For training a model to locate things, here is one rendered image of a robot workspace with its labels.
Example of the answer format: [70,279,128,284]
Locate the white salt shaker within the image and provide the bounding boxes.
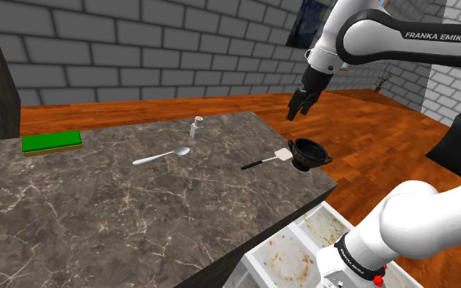
[189,115,206,141]

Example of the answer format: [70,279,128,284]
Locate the silver spoon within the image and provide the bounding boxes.
[131,146,192,167]

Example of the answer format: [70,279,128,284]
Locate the green and yellow sponge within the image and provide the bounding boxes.
[20,130,84,158]

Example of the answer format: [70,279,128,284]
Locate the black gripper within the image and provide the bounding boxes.
[287,64,334,122]

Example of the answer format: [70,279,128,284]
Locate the black-handled white spatula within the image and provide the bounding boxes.
[240,147,295,171]

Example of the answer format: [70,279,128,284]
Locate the black two-handled bowl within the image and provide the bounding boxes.
[287,137,333,173]

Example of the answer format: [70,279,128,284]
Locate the dark blue wall picture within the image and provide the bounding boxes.
[285,0,327,50]

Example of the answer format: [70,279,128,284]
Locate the bare-branched potted plant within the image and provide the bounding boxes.
[373,65,394,94]

